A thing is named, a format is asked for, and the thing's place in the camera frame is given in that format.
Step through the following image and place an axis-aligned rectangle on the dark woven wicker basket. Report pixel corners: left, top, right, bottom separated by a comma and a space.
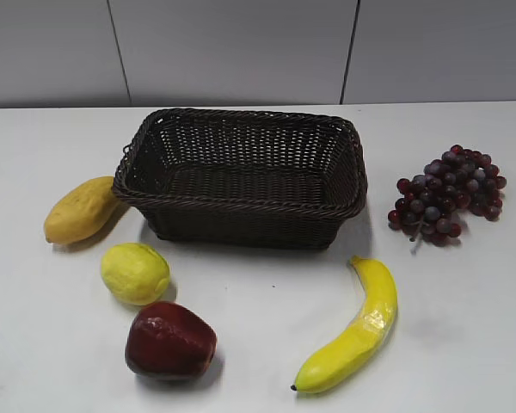
112, 108, 368, 250

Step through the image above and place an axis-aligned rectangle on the yellow mango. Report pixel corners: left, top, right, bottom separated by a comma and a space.
44, 176, 120, 245

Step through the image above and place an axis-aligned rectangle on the dark red apple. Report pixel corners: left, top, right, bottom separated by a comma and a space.
125, 301, 218, 381

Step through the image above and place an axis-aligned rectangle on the yellow lemon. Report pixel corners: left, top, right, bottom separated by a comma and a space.
101, 243, 170, 306

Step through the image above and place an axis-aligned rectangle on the yellow banana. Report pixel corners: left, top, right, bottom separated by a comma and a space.
291, 256, 398, 394

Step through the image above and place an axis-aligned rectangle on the purple grape bunch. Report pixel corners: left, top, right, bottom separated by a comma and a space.
387, 145, 507, 246

